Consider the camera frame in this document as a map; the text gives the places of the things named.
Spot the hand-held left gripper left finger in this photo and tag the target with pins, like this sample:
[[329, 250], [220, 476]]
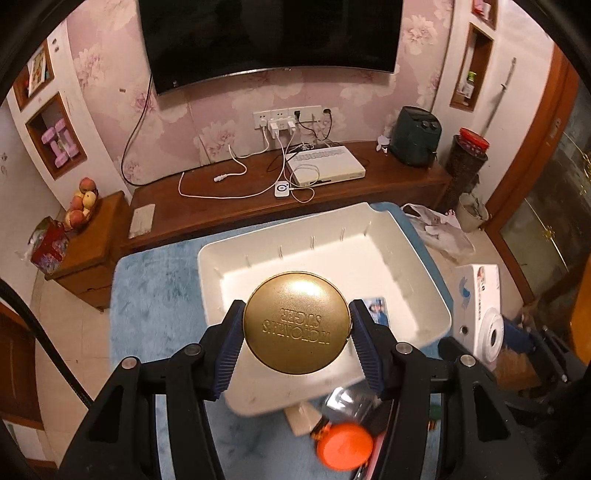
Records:
[[228, 353]]

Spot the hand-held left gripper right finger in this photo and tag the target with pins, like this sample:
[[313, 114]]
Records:
[[369, 355]]

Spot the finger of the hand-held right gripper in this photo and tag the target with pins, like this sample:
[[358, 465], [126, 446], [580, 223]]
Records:
[[518, 336]]

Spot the white camera print box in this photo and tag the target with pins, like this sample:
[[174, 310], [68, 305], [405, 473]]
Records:
[[480, 304]]

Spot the clear plastic case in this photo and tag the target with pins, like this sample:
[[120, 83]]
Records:
[[351, 404]]

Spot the round gold tin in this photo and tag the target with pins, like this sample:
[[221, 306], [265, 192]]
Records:
[[295, 318]]

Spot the small wooden block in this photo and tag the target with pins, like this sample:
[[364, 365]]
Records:
[[302, 417]]

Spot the orange round case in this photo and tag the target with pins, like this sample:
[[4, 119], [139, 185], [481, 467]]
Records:
[[346, 445]]

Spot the white plastic bin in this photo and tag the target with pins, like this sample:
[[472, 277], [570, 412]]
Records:
[[323, 258]]

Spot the blue card pack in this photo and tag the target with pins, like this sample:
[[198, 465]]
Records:
[[379, 311]]

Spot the blue fluffy mat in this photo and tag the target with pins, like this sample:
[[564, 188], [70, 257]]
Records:
[[161, 300]]

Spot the wooden framed glass door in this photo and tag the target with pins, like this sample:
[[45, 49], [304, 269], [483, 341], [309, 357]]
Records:
[[545, 221]]

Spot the crumpled plastic bag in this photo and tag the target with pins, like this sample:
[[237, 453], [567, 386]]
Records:
[[443, 230]]

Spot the white bucket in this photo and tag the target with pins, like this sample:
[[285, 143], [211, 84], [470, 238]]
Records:
[[472, 214]]

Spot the white paper pad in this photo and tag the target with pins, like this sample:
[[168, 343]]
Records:
[[141, 221]]

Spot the small wooden side table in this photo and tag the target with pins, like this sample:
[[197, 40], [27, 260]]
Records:
[[92, 258]]

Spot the wooden television cabinet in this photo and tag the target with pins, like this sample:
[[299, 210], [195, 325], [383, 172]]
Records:
[[383, 189]]

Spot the dark wicker basket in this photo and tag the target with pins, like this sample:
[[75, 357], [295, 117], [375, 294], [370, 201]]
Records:
[[464, 177]]

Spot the small white round-button device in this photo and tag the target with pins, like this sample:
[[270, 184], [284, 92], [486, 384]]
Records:
[[282, 190]]

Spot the white set-top box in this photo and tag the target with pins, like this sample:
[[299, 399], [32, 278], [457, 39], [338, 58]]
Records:
[[328, 164]]

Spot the red lidded container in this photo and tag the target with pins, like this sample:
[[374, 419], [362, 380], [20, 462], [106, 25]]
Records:
[[472, 140]]

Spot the red printed box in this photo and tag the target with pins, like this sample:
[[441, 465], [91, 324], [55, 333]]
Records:
[[48, 249]]

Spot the dark green air fryer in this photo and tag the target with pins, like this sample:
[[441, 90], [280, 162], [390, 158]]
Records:
[[415, 136]]

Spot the white plug charger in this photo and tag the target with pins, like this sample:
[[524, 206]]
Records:
[[275, 128], [290, 124]]

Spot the pink dumbbell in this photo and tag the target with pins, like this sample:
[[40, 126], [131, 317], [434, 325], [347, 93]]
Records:
[[67, 154], [54, 134]]

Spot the black flat television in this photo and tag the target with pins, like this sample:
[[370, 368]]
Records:
[[268, 37]]

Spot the picture book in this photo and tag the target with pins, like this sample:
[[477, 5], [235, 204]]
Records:
[[38, 74]]

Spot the white wall socket strip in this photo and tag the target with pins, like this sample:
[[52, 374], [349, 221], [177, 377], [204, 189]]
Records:
[[263, 115]]

